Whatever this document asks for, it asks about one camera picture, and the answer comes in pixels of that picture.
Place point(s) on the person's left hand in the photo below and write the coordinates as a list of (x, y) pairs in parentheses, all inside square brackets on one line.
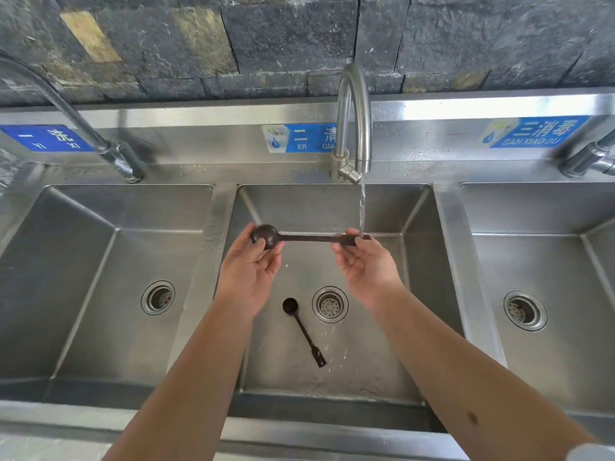
[(242, 278)]

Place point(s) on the person's right hand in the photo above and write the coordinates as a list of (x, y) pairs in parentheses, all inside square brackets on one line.
[(370, 271)]

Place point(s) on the person's right thumb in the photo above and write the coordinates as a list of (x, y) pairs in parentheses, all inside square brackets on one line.
[(361, 237)]

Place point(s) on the person's left thumb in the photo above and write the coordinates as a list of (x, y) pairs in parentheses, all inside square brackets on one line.
[(240, 242)]

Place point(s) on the person's left forearm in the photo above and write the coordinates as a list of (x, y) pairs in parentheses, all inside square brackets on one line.
[(192, 388)]

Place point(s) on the person's right forearm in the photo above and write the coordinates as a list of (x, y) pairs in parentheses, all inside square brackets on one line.
[(461, 379)]

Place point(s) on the running water stream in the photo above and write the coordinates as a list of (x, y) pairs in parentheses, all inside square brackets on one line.
[(362, 206)]

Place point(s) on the round steel sink drain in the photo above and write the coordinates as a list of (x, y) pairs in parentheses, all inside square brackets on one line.
[(330, 305), (158, 298), (525, 310)]

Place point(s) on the stainless steel triple sink unit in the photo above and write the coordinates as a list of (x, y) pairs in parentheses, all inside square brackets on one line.
[(447, 225)]

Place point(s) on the gooseneck steel faucet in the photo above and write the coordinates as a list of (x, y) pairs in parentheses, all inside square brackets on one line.
[(363, 139)]

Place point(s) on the blue label with droplet picture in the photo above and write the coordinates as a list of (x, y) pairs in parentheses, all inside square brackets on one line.
[(298, 138)]

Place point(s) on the steel faucet with black joint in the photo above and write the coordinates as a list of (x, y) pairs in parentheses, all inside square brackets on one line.
[(122, 160)]

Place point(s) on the wide blue and white label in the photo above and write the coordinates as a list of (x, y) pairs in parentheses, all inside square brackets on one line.
[(538, 132)]

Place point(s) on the plain blue sink label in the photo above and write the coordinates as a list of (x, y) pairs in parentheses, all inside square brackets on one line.
[(48, 139)]

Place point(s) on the short steel faucet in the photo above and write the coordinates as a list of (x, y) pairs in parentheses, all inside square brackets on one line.
[(584, 160)]

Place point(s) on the white sleeve cuff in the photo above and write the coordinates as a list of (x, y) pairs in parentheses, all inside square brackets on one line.
[(593, 453)]

